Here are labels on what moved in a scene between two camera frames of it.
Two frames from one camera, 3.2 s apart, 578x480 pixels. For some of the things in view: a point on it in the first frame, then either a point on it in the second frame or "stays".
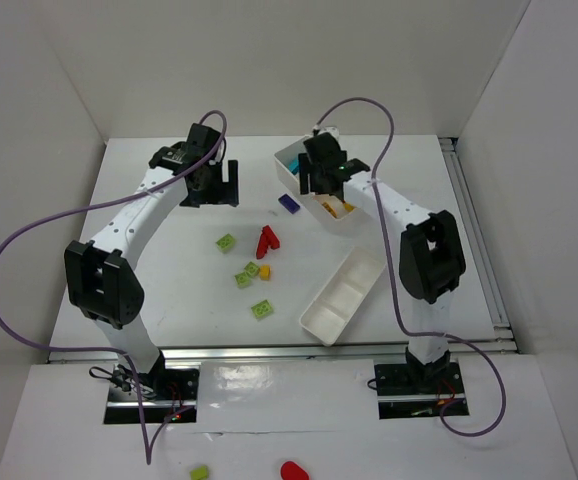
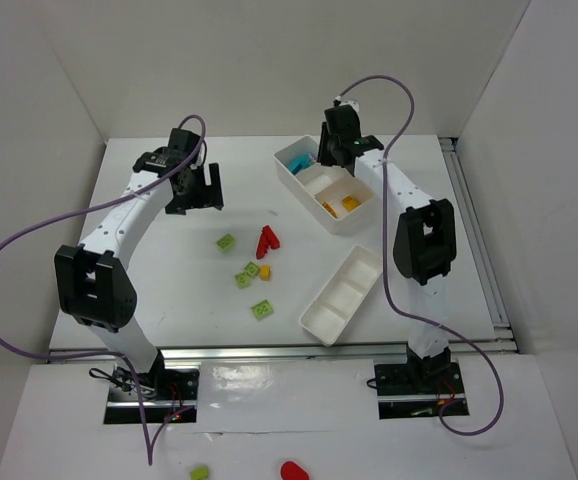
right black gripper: x=314 y=173 → x=333 y=151
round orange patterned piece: x=329 y=209 stays
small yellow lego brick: x=265 y=272 stays
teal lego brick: x=294 y=166 stays
